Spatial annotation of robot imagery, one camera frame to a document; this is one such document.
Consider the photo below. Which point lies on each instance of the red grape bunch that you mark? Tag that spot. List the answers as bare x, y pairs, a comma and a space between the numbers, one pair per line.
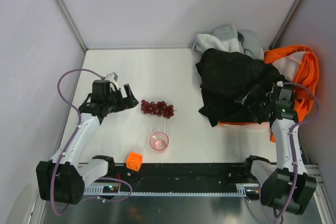
160, 108

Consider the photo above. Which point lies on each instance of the grey white cloth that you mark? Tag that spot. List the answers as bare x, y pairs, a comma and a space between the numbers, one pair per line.
229, 39

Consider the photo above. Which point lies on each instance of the orange fabric cube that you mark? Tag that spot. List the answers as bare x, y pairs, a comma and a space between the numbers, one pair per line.
134, 161

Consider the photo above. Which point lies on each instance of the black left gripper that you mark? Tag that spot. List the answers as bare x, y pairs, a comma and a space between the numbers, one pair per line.
124, 98

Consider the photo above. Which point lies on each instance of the black cloth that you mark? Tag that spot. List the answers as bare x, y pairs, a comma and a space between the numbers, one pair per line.
226, 76

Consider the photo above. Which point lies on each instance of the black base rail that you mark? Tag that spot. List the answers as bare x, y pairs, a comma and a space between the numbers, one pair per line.
181, 178

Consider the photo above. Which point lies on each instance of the left aluminium frame post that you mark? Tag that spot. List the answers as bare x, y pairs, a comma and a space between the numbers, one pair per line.
64, 11

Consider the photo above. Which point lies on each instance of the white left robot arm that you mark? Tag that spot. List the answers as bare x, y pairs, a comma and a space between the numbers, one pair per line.
62, 179

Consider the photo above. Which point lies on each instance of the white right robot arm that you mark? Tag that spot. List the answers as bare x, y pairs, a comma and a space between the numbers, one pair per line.
288, 187

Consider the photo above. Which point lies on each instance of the right aluminium frame post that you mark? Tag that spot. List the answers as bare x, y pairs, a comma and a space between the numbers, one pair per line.
285, 23

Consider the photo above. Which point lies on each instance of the pink clear plastic cup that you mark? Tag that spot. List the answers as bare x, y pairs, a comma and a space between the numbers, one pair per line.
159, 141

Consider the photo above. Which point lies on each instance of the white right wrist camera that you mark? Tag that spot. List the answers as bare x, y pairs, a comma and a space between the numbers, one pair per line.
278, 84

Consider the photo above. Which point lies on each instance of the slotted cable duct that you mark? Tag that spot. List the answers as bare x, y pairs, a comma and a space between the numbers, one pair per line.
240, 190

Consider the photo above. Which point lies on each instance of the aluminium frame post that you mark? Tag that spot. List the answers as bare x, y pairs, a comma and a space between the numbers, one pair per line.
64, 11
285, 23

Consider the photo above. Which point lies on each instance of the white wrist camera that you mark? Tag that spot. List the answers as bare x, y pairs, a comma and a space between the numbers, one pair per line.
111, 79
278, 84

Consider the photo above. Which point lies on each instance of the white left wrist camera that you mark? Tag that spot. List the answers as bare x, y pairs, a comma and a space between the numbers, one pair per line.
111, 79

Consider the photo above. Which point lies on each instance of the orange cloth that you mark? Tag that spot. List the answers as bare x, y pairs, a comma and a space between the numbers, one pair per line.
298, 64

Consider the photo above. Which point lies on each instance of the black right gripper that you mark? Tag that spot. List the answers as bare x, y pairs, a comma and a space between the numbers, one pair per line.
254, 100

